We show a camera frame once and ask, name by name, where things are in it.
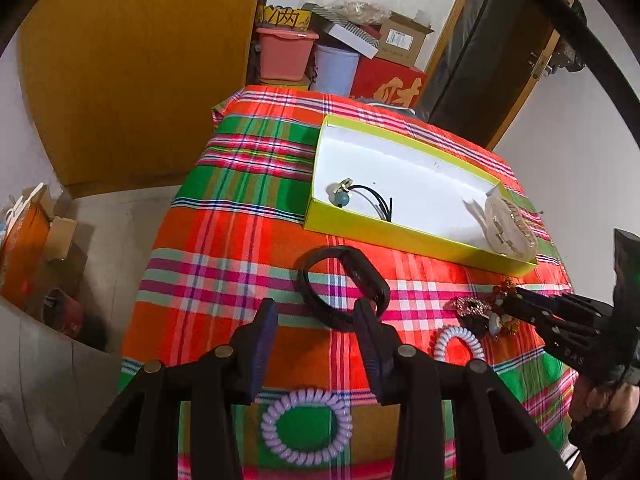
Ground red bead gold charm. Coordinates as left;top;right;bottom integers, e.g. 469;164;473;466
488;278;520;339

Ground rhinestone hair clip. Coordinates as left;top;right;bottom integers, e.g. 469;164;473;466
444;297;502;339

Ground blue spiral hair tie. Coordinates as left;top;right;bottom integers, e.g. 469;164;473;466
432;325;487;364

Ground purple spiral hair tie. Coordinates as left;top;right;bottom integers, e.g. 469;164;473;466
259;387;355;467

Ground black wristband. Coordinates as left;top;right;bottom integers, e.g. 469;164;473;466
295;245;390;333

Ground black hair tie with beads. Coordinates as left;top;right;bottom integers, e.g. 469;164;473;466
326;178;394;224

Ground person's right hand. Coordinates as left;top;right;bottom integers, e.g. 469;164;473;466
568;375;639;434

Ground yellow shallow box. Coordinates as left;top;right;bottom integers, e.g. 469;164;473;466
303;115;537;278

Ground plaid tablecloth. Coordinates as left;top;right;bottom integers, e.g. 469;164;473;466
117;84;582;480

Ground orange box on floor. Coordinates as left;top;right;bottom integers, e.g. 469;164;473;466
0;182;79;311

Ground wooden door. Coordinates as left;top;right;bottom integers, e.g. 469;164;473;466
486;0;560;151

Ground red gift box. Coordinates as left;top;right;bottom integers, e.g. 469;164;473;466
349;56;426;108

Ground brown cardboard box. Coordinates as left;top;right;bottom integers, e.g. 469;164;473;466
376;12;433;67

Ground light blue bucket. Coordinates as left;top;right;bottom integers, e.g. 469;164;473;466
310;44;360;96

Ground striped white box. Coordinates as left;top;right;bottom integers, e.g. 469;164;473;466
303;2;378;58

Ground pink plastic bin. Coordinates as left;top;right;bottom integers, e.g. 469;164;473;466
256;27;319;81

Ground yellow printed box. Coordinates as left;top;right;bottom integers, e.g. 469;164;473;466
255;6;311;32

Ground wooden wardrobe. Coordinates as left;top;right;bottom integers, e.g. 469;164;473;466
18;0;257;197

